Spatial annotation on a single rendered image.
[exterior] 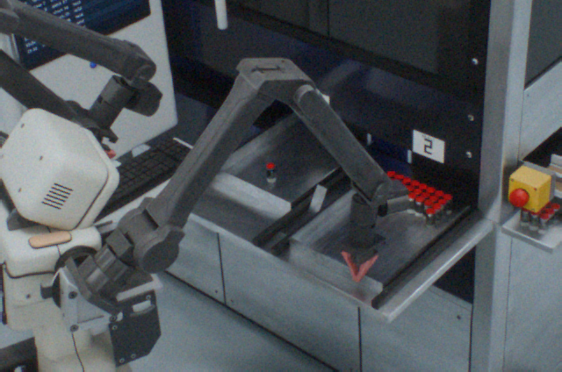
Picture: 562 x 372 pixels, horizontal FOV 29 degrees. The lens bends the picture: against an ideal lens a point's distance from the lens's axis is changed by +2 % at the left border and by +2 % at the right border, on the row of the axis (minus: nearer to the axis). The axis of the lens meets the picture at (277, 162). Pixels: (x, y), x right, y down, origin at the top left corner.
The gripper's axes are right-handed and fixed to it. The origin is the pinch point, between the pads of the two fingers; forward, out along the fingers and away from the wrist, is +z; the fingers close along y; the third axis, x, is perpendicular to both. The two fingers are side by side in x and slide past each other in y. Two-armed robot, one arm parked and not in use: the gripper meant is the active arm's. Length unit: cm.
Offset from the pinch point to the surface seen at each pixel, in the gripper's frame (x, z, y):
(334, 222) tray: 17.8, -0.1, 14.7
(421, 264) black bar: -8.0, -1.6, 12.3
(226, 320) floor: 85, 83, 54
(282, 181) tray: 38.5, -1.0, 20.0
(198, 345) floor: 85, 85, 41
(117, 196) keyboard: 73, 9, -3
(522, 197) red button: -19.5, -15.9, 30.9
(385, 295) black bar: -7.8, 0.6, -0.2
